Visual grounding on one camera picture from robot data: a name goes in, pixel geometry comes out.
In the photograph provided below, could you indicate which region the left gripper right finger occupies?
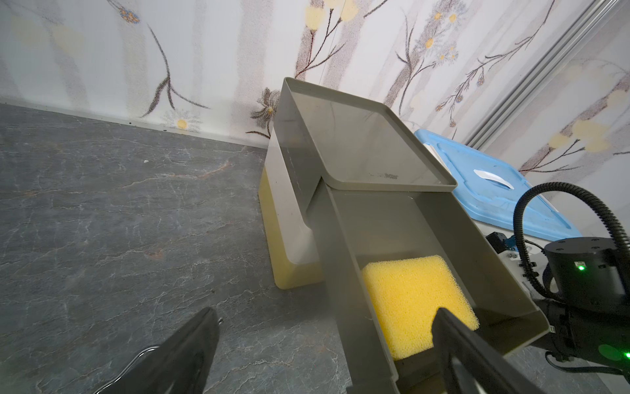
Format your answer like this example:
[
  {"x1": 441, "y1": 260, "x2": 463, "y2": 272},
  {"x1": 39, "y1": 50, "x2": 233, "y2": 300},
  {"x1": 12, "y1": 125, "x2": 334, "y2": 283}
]
[{"x1": 431, "y1": 308, "x2": 542, "y2": 393}]

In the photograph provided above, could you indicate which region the olive top drawer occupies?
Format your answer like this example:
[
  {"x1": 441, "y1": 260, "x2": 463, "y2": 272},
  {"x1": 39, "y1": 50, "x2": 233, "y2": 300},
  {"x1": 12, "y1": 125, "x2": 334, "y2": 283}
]
[{"x1": 306, "y1": 182, "x2": 549, "y2": 393}]

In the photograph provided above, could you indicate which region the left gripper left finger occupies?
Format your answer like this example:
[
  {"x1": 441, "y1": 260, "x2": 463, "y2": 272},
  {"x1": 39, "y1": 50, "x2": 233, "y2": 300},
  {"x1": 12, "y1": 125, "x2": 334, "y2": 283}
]
[{"x1": 95, "y1": 307, "x2": 221, "y2": 394}]

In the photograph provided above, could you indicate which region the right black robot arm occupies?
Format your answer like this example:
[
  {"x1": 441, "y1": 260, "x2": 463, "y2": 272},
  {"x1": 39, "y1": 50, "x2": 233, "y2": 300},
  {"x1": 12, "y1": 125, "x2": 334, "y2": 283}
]
[{"x1": 513, "y1": 182, "x2": 629, "y2": 379}]

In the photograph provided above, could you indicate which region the yellow sponge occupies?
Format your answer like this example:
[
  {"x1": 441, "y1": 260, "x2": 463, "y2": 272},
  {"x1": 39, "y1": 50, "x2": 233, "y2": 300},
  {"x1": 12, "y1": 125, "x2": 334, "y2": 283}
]
[{"x1": 362, "y1": 255, "x2": 480, "y2": 361}]

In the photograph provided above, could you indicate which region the blue lidded storage box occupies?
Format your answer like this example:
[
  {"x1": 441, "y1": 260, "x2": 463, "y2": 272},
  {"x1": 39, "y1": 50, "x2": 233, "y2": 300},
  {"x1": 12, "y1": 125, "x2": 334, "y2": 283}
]
[{"x1": 414, "y1": 130, "x2": 582, "y2": 241}]

